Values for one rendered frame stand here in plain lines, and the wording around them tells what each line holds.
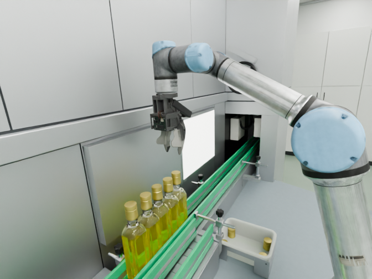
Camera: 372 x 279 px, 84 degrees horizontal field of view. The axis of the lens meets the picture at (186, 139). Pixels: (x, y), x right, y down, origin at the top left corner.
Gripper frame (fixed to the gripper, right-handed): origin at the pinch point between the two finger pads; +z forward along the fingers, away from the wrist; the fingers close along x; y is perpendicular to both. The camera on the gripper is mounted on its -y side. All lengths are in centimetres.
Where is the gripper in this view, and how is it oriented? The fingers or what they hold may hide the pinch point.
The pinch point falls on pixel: (174, 149)
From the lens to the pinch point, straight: 74.9
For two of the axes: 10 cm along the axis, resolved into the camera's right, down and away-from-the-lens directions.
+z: 0.4, 9.6, 2.7
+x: 8.0, 1.3, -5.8
